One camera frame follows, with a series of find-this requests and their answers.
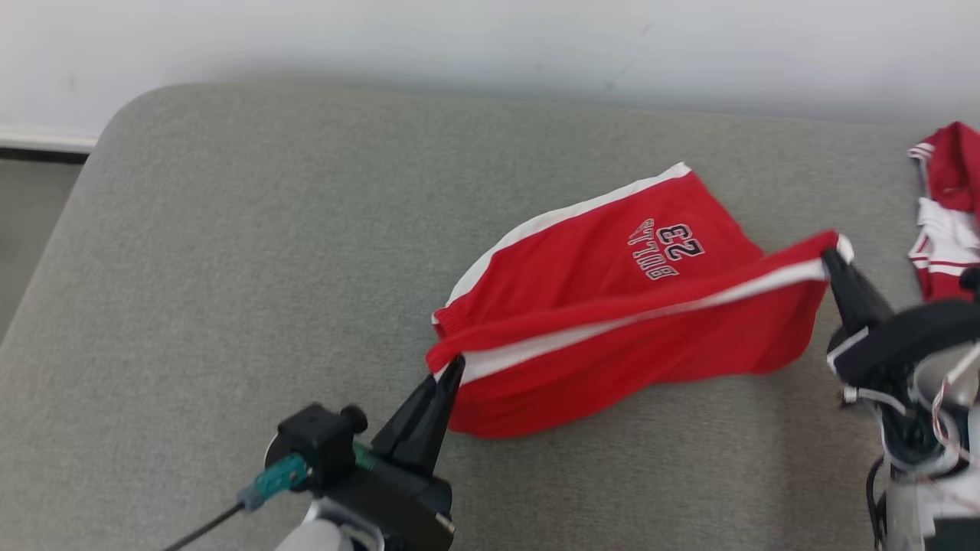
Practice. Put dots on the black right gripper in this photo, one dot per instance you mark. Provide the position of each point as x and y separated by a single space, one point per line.
903 337

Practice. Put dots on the red basketball jersey white trim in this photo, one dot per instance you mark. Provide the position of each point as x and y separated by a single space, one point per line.
957 168

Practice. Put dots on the red shorts white side stripe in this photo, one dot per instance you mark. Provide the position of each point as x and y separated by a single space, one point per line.
582 275

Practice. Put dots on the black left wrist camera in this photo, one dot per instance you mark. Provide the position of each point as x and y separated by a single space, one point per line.
318 440

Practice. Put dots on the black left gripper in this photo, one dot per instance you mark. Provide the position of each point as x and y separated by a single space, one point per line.
398 501

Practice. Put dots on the white skirting board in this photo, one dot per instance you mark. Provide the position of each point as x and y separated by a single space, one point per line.
46 139

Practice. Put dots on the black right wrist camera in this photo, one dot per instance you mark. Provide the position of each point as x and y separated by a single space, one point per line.
972 279

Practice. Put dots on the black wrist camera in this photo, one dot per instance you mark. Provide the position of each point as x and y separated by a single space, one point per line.
972 279
318 440

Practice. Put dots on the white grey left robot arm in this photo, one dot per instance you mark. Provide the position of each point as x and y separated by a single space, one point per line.
321 536

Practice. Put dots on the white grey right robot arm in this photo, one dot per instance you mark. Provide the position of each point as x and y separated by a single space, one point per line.
926 497

